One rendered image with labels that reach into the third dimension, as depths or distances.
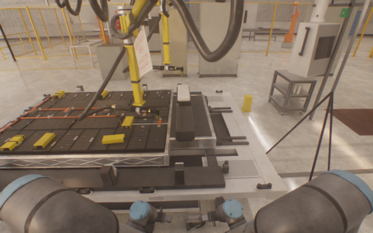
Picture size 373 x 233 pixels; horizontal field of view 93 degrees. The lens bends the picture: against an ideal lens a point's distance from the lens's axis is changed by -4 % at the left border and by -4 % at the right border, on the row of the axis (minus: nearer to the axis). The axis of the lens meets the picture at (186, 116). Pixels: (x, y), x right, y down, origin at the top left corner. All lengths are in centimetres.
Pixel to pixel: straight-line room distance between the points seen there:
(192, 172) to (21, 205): 106
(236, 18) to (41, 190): 61
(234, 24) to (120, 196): 120
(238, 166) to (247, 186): 18
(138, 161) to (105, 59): 495
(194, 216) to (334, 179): 145
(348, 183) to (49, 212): 63
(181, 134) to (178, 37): 465
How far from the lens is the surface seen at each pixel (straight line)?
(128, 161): 144
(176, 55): 591
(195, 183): 132
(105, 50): 605
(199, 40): 65
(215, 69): 603
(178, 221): 218
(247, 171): 151
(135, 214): 100
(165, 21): 199
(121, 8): 142
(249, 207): 236
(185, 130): 139
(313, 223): 47
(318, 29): 352
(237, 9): 55
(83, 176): 155
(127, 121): 174
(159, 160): 139
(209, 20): 577
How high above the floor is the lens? 189
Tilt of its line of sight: 30 degrees down
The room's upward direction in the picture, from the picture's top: 1 degrees counter-clockwise
